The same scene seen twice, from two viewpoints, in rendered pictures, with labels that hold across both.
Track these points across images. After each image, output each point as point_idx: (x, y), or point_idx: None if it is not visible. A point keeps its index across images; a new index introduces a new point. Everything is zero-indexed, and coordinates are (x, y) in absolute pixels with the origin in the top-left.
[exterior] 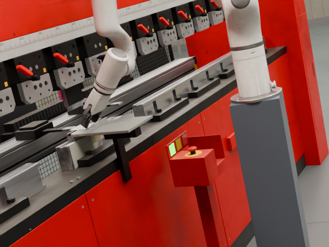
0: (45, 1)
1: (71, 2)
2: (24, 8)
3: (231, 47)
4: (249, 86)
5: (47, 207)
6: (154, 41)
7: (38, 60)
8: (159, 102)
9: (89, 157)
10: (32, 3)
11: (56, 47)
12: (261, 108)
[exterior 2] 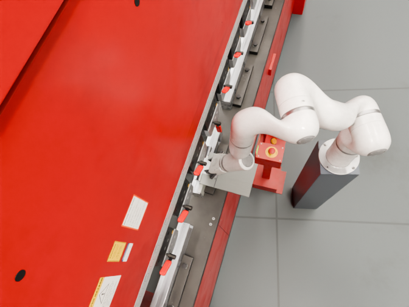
0: (183, 142)
1: (198, 109)
2: (173, 173)
3: (339, 148)
4: (341, 164)
5: (206, 261)
6: (239, 45)
7: (185, 186)
8: (237, 84)
9: (212, 189)
10: (176, 161)
11: (192, 160)
12: (343, 175)
